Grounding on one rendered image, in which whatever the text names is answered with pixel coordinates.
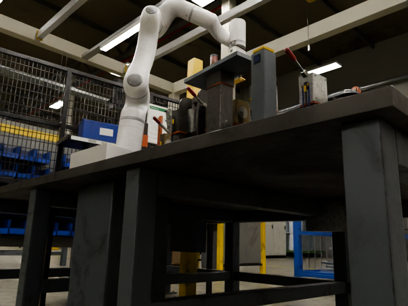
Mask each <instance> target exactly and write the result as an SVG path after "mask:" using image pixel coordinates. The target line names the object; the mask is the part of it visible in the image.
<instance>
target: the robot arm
mask: <svg viewBox="0 0 408 306"><path fill-rule="evenodd" d="M176 17H180V18H182V19H185V20H187V21H189V22H191V23H193V24H195V25H198V26H200V27H203V28H204V29H207V30H208V31H209V32H210V34H211V35H212V36H213V38H214V39H215V40H216V41H218V42H219V43H221V44H223V45H224V46H227V47H229V49H230V50H229V55H230V54H232V53H233V52H235V51H240V52H242V53H244V54H246V51H245V49H246V22H245V20H243V19H241V18H236V19H233V20H231V22H230V32H228V31H226V30H225V29H224V28H223V27H222V26H221V24H220V22H219V19H218V17H217V15H215V14H213V13H211V12H209V11H207V10H205V9H203V8H201V7H199V6H197V5H194V4H192V3H190V2H188V1H186V0H167V1H165V2H164V3H163V4H162V5H161V6H160V8H157V7H156V6H153V5H149V6H146V7H145V8H144V9H143V11H142V13H141V17H140V25H139V32H138V42H137V47H136V50H135V55H134V59H133V61H132V63H131V65H130V66H129V68H128V70H127V72H126V74H125V76H124V80H123V87H124V92H125V94H126V101H125V104H124V108H123V109H122V110H121V114H120V121H119V126H118V134H117V141H116V146H120V147H122V148H126V149H130V150H132V151H140V150H141V146H142V141H143V132H144V127H145V118H146V113H147V111H148V107H149V100H150V93H149V74H150V71H151V68H152V65H153V62H154V58H155V53H156V49H157V41H158V39H159V38H160V37H162V36H163V35H164V34H165V32H166V31H167V29H168V28H169V26H170V25H171V23H172V22H173V20H174V19H175V18H176Z"/></svg>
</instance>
